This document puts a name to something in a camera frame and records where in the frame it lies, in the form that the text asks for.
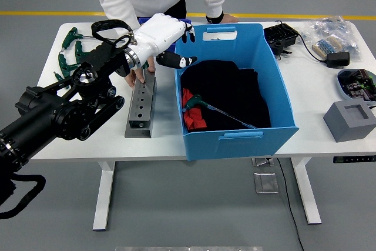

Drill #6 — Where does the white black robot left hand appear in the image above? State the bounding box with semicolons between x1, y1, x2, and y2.
129;12;199;70

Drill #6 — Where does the person's left hand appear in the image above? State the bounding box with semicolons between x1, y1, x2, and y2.
220;13;240;24

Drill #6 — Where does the person's right hand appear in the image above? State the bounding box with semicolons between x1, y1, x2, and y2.
123;55;156;89

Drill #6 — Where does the grey metal tool holder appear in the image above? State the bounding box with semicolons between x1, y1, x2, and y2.
125;68;158;139

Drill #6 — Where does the large green T-handle hex wrench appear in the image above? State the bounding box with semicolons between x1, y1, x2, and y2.
182;94;259;130

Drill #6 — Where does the large blue plastic box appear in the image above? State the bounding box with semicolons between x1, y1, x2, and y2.
173;23;300;162

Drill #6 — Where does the black wristband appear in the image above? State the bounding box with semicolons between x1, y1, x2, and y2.
205;11;226;25

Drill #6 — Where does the small blue parts bin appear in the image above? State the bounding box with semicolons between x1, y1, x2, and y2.
137;17;193;58

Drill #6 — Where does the black plastic tray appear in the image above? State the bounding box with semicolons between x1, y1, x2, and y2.
263;23;300;56

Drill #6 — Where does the yellow floor tape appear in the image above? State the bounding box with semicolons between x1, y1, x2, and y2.
0;11;376;21

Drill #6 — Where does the black cloth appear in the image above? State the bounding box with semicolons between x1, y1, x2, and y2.
179;59;271;130

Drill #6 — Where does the red cloth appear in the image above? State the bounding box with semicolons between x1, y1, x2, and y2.
181;88;207;132

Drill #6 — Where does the clear bag of components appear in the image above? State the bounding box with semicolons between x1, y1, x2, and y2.
299;15;361;62

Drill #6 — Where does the beige resistor strip bundle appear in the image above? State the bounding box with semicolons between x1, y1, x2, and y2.
311;35;343;60

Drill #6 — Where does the black power adapter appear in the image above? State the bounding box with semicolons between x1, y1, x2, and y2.
325;52;351;69

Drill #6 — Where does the white table leg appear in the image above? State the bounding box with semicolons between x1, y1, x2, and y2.
92;161;117;231
290;158;323;225

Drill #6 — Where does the grey-blue bowl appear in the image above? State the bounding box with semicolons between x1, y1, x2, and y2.
336;68;376;102

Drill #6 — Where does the electronic components pile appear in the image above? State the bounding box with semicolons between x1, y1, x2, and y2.
338;69;376;101

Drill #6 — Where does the small metal floor plate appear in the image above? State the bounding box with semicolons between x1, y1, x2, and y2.
251;158;274;167

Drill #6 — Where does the grey foam block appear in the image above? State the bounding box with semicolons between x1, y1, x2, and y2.
323;100;376;143

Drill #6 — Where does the square metal floor plate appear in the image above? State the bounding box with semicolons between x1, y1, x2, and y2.
253;172;279;195

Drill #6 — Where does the black table control panel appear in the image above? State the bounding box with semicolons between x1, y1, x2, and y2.
333;155;376;164

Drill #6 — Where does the long green T-handle hex wrench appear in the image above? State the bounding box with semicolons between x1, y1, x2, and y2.
61;26;95;52

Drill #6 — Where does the black adapter cable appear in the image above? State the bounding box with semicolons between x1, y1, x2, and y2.
296;33;329;63

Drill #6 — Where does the black floor cable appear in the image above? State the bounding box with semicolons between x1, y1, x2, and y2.
276;158;305;251

